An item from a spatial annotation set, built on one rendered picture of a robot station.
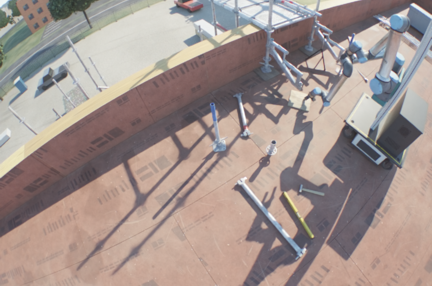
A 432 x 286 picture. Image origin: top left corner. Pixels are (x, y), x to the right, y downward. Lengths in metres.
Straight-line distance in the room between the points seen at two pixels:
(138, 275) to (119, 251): 0.34
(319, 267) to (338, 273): 0.24
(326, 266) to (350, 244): 0.35
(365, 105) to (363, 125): 0.35
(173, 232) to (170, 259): 0.29
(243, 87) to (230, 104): 0.37
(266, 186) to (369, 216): 1.29
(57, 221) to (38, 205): 0.53
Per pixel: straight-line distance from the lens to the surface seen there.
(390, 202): 2.88
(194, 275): 2.21
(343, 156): 2.70
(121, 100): 2.44
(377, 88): 1.99
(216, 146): 2.45
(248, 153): 2.41
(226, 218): 2.18
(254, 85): 3.06
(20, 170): 3.15
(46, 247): 3.28
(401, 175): 3.14
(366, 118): 2.77
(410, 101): 2.59
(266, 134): 2.55
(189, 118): 2.75
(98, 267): 2.66
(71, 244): 2.93
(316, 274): 2.32
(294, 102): 2.91
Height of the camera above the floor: 2.16
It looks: 55 degrees down
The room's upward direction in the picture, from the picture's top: 9 degrees counter-clockwise
